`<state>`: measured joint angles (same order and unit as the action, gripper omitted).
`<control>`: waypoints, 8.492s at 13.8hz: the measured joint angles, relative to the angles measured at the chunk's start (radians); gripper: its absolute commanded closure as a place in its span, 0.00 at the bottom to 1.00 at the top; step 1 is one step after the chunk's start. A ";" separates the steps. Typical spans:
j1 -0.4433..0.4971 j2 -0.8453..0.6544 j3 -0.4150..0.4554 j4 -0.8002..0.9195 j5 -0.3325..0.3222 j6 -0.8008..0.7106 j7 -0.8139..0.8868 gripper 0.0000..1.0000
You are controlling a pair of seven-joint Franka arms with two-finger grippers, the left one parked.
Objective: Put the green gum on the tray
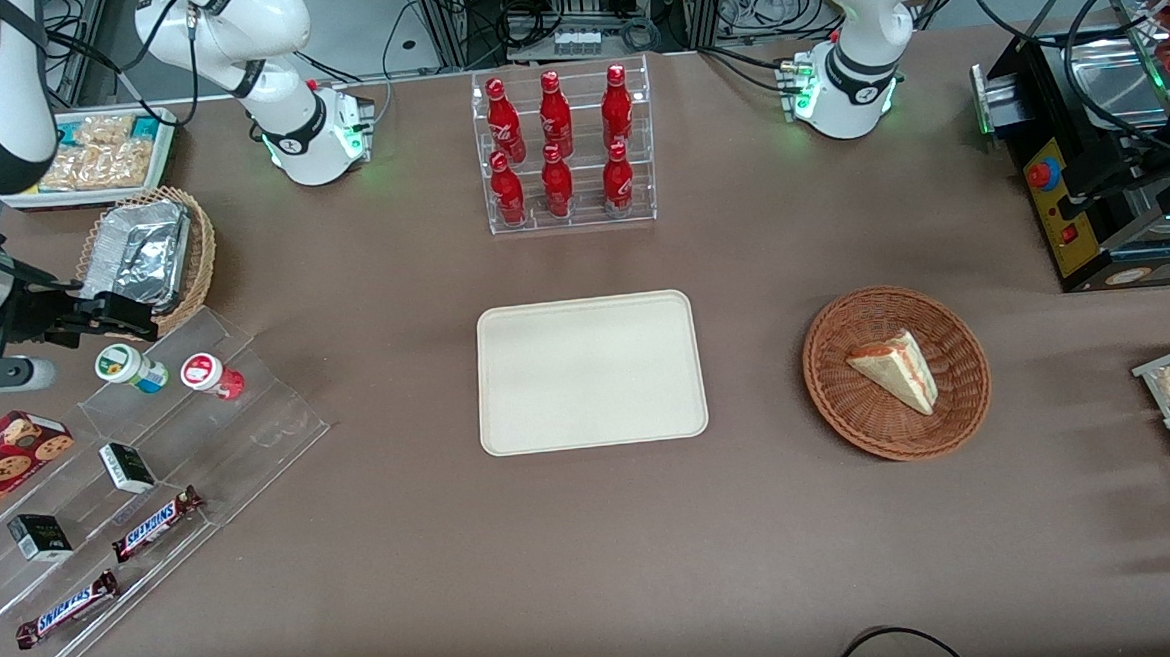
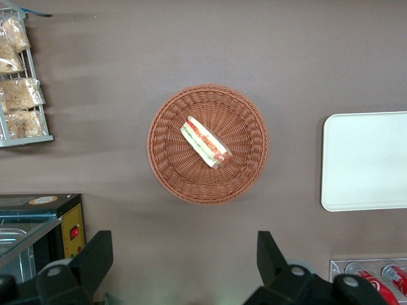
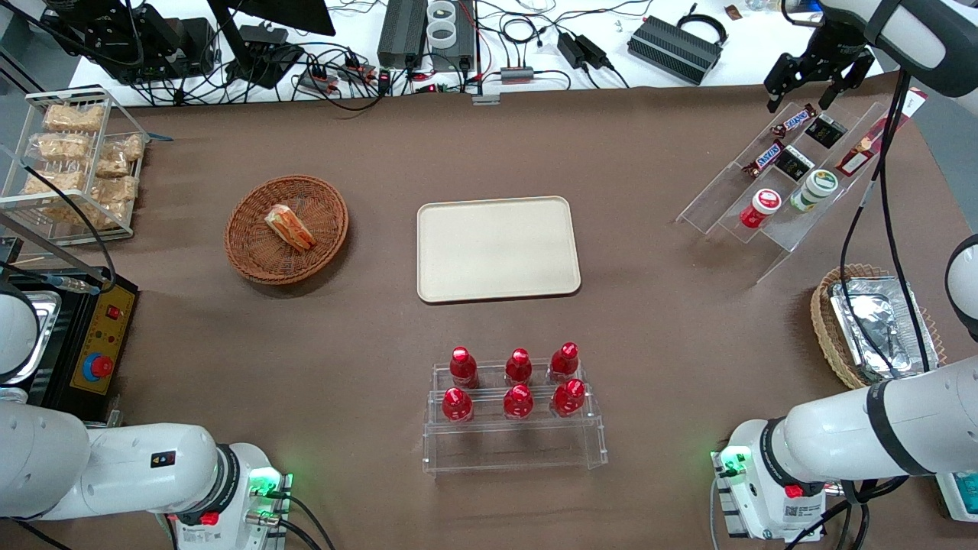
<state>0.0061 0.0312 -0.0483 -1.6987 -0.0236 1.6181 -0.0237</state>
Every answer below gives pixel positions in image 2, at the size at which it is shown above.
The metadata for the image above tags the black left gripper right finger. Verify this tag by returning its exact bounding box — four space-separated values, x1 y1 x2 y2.
244 230 332 305

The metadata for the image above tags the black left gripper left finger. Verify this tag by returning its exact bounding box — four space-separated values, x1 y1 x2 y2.
35 230 114 305

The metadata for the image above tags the tray of packaged snacks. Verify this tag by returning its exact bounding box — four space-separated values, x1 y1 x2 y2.
0 8 55 149

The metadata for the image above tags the cream plastic tray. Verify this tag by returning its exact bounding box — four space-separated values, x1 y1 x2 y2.
320 111 407 213

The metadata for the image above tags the clear acrylic bottle rack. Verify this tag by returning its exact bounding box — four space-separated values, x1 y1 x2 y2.
329 258 407 305

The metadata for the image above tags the black food warmer yellow panel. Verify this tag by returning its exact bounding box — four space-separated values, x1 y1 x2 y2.
0 193 86 285

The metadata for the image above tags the red cola bottle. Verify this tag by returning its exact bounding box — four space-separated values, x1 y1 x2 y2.
380 264 407 295
345 262 399 305

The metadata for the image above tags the round brown wicker basket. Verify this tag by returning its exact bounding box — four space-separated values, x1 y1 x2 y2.
146 83 270 206

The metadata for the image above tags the triangular sandwich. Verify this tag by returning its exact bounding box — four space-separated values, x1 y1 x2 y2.
180 115 232 169

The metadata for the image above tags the clear bag of beige snacks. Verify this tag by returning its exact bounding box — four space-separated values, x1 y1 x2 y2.
2 109 46 140
0 78 46 112
0 17 32 54
0 43 27 75

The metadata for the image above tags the blue tape strip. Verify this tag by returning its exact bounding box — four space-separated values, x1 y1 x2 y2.
24 8 54 18

